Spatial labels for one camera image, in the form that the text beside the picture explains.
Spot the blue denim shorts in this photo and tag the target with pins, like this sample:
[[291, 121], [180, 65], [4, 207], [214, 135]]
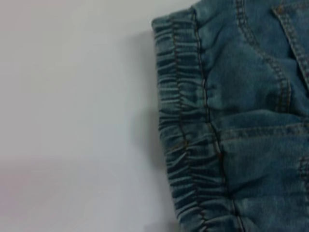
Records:
[[241, 96]]

